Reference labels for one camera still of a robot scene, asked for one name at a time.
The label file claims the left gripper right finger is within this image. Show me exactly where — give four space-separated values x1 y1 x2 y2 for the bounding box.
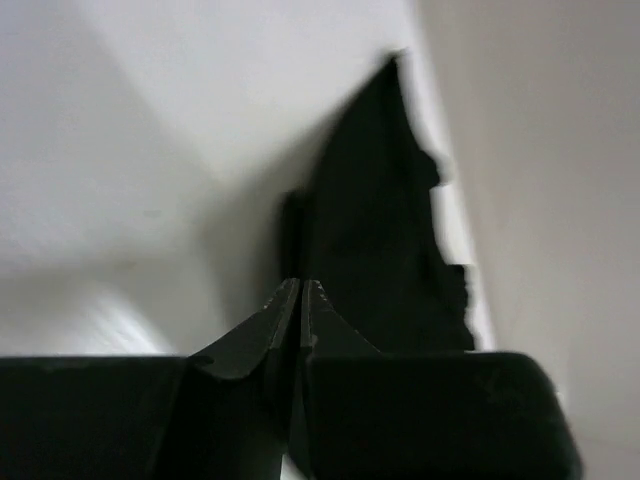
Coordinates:
297 280 381 479

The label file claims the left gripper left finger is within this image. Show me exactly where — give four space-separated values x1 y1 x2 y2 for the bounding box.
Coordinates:
164 279 300 479

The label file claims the black tank top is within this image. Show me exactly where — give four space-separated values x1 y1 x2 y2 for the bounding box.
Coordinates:
280 53 475 354

